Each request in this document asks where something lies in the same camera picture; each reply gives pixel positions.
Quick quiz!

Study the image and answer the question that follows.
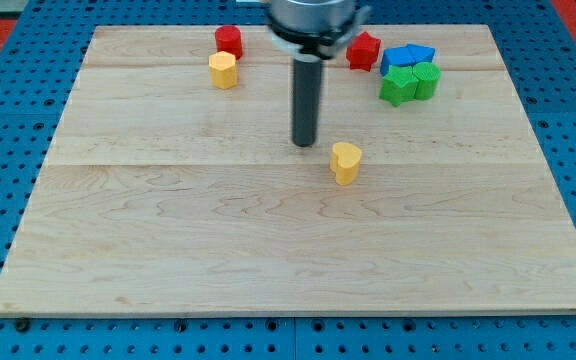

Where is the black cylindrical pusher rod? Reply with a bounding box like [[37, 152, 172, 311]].
[[291, 60, 323, 147]]

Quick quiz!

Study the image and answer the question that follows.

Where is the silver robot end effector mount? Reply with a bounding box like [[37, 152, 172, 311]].
[[266, 0, 371, 60]]

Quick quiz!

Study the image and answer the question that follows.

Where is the yellow heart block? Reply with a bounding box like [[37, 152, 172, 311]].
[[329, 142, 363, 186]]

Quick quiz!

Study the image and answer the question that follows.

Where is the wooden board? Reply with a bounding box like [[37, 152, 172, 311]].
[[0, 25, 576, 318]]

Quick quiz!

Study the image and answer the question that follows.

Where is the red star block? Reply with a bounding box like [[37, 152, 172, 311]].
[[346, 31, 381, 72]]

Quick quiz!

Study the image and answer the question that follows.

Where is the yellow hexagon block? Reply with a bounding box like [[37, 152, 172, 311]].
[[209, 51, 238, 89]]

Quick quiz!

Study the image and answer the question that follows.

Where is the red cylinder block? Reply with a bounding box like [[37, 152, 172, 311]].
[[214, 25, 243, 60]]

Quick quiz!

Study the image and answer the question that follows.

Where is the blue cube block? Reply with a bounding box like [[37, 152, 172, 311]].
[[380, 46, 415, 76]]

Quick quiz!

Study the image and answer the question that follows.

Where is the green star block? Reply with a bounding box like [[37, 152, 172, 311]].
[[379, 66, 419, 107]]

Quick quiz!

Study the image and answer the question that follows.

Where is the blue pentagon block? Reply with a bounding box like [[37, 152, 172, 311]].
[[407, 43, 436, 64]]

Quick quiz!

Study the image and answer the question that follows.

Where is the green cylinder block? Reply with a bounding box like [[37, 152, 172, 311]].
[[412, 62, 441, 100]]

